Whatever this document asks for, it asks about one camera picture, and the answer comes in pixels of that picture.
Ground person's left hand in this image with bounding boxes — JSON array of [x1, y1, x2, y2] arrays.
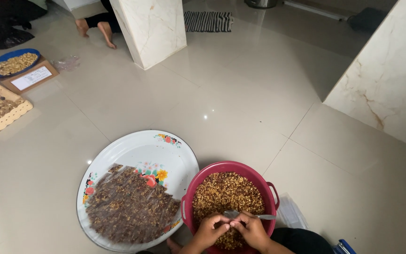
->
[[195, 213, 232, 249]]

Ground person's right hand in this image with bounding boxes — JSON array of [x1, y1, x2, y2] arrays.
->
[[229, 211, 271, 252]]

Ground metal spoon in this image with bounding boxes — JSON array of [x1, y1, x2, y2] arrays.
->
[[223, 210, 277, 221]]

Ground brown nut snack mix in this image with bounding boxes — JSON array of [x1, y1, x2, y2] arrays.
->
[[192, 171, 266, 250]]

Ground red plastic basin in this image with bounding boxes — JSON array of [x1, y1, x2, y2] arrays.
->
[[181, 161, 280, 254]]

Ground stack of clear plastic bags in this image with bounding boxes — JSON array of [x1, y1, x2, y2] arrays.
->
[[276, 193, 310, 230]]

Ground person's black trouser leg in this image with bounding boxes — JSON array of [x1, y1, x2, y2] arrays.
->
[[269, 227, 335, 254]]

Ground pile of packed snack bags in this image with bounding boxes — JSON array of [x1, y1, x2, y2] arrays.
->
[[85, 164, 182, 245]]

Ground blue stapler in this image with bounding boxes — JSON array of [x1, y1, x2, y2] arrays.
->
[[333, 239, 357, 254]]

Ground white floral enamel tray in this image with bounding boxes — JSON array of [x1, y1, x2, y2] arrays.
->
[[76, 130, 200, 253]]

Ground black white striped mat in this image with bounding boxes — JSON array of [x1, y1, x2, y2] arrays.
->
[[183, 11, 234, 33]]

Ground white marble pillar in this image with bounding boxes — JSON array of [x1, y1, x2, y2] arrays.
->
[[109, 0, 187, 70]]

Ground metal pot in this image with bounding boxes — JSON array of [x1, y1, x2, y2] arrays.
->
[[244, 0, 278, 9]]

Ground white bar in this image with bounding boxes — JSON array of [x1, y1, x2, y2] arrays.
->
[[283, 0, 347, 21]]

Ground crumpled clear plastic bag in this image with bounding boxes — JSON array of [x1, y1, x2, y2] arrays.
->
[[50, 55, 82, 72]]

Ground dark bag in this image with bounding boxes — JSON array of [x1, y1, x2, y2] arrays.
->
[[347, 7, 388, 34]]

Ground cream scalloped plastic tray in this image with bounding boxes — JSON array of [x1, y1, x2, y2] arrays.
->
[[0, 82, 34, 135]]

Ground cardboard box with white label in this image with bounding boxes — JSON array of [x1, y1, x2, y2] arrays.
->
[[0, 58, 60, 95]]

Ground yellow snack pieces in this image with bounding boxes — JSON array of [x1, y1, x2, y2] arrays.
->
[[0, 52, 39, 76]]

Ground black plastic bag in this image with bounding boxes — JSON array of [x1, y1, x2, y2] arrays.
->
[[0, 28, 35, 50]]

